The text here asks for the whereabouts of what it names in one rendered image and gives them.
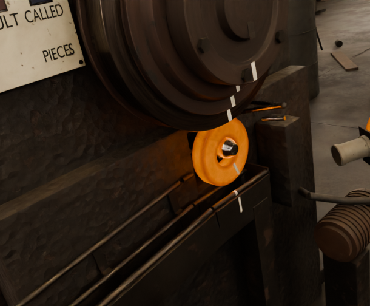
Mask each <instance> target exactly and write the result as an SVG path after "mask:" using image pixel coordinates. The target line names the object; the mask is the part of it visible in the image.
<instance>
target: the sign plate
mask: <svg viewBox="0 0 370 306"><path fill-rule="evenodd" d="M4 4H5V7H6V9H5V10H0V93H1V92H4V91H7V90H10V89H14V88H16V87H20V86H23V85H26V84H29V83H33V82H35V81H39V80H42V79H44V78H48V77H52V76H54V75H57V74H60V73H64V72H67V71H70V70H73V69H77V68H79V67H82V66H85V65H86V64H85V62H84V58H83V55H82V51H81V47H80V44H79V40H78V36H77V33H76V29H75V25H74V22H73V18H72V14H71V11H70V7H69V3H68V0H51V1H45V2H39V3H36V4H32V3H31V0H4Z"/></svg>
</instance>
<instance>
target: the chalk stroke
mask: <svg viewBox="0 0 370 306"><path fill-rule="evenodd" d="M251 66H252V73H253V78H254V81H255V80H257V73H256V68H255V62H253V63H251ZM236 88H237V92H238V91H240V86H236ZM231 103H232V107H234V106H235V99H234V96H232V97H231ZM227 115H228V119H229V121H231V120H232V116H231V112H230V109H229V110H227Z"/></svg>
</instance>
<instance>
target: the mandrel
mask: <svg viewBox="0 0 370 306"><path fill-rule="evenodd" d="M196 136H197V132H191V131H190V132H189V133H187V139H188V142H189V148H190V150H192V149H193V143H194V141H195V137H196ZM237 153H238V145H237V144H236V142H234V141H233V139H231V138H224V139H223V140H222V141H221V142H220V144H219V145H218V149H217V156H218V157H223V158H231V157H233V156H235V155H237Z"/></svg>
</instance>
